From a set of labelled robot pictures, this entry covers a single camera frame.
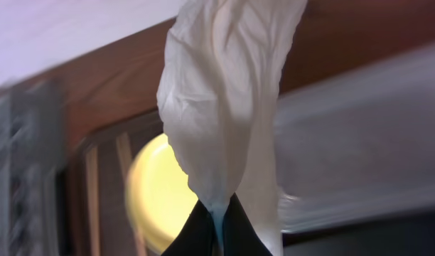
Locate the right wooden chopstick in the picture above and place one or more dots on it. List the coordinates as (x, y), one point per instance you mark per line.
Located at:
(125, 158)

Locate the clear plastic bin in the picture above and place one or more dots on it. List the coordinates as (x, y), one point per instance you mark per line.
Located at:
(358, 145)

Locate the black waste tray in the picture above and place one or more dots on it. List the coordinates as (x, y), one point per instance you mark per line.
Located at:
(406, 234)

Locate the yellow plate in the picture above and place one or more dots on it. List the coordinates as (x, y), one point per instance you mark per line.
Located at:
(159, 197)

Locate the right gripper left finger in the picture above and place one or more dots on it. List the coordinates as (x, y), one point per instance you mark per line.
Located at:
(197, 237)

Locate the grey dishwasher rack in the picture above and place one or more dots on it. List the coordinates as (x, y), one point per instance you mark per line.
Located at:
(32, 154)

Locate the left wooden chopstick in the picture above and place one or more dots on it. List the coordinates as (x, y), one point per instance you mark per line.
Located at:
(92, 179)

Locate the white napkin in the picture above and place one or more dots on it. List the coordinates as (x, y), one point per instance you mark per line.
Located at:
(217, 101)

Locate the wooden chopstick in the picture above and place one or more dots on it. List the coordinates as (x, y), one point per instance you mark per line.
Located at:
(125, 158)
(92, 179)

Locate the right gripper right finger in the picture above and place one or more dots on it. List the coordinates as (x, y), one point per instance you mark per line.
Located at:
(238, 236)

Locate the dark brown serving tray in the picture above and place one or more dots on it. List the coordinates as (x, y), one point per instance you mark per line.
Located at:
(116, 236)

